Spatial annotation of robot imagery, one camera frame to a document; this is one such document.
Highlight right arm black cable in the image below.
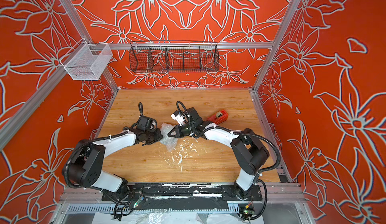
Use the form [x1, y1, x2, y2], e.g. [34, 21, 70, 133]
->
[214, 125, 281, 220]

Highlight clear plastic bin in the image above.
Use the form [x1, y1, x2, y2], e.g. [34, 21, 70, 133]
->
[61, 44, 113, 81]

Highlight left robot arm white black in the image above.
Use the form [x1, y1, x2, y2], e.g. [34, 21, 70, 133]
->
[62, 127, 163, 193]

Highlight clear bubble wrap sheet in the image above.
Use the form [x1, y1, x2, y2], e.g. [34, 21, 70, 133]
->
[160, 123, 178, 152]

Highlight black wire basket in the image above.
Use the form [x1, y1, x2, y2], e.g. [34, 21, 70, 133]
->
[129, 41, 220, 73]

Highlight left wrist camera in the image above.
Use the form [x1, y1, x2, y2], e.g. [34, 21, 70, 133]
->
[136, 116, 157, 132]

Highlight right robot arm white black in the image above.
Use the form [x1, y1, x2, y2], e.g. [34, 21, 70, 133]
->
[168, 107, 281, 200]

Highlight grey cable duct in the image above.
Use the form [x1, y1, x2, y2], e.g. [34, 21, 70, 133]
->
[65, 203, 240, 214]

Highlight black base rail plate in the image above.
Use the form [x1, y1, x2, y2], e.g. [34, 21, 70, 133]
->
[102, 183, 263, 202]

